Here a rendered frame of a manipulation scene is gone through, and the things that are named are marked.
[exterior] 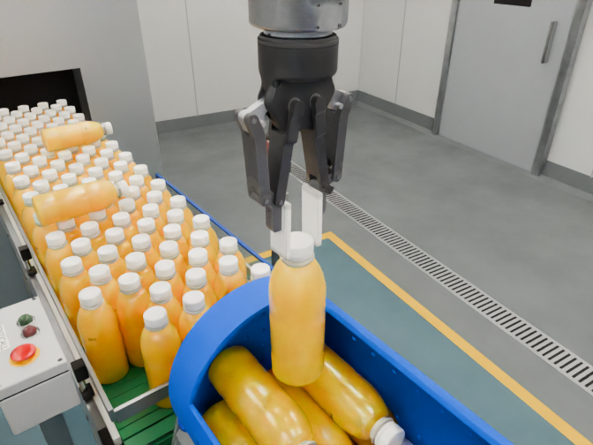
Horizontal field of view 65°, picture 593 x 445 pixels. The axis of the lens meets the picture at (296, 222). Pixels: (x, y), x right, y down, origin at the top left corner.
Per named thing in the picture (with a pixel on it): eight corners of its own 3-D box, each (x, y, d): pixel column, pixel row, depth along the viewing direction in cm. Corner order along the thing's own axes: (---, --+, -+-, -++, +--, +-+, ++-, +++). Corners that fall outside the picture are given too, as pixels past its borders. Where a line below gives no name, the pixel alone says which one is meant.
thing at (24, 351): (13, 368, 71) (11, 363, 70) (10, 354, 73) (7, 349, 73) (40, 358, 73) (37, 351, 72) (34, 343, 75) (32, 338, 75)
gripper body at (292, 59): (284, 41, 38) (285, 148, 43) (360, 31, 42) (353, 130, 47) (236, 28, 43) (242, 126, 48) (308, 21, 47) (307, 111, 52)
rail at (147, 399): (117, 424, 80) (114, 411, 78) (116, 420, 80) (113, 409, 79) (303, 325, 101) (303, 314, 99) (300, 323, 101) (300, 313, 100)
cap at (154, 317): (140, 327, 81) (138, 319, 80) (152, 313, 84) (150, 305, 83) (161, 331, 80) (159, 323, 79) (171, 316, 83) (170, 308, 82)
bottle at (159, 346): (145, 403, 89) (126, 330, 80) (163, 375, 95) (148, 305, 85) (178, 412, 87) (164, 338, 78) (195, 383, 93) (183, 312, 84)
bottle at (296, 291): (334, 373, 63) (339, 257, 54) (288, 395, 60) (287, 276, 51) (304, 341, 68) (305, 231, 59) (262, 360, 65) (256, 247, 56)
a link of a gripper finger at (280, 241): (291, 203, 49) (286, 205, 49) (290, 259, 53) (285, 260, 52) (275, 193, 51) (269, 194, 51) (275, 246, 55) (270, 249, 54)
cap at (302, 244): (319, 256, 54) (320, 243, 54) (291, 267, 53) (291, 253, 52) (302, 241, 57) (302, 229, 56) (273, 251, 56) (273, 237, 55)
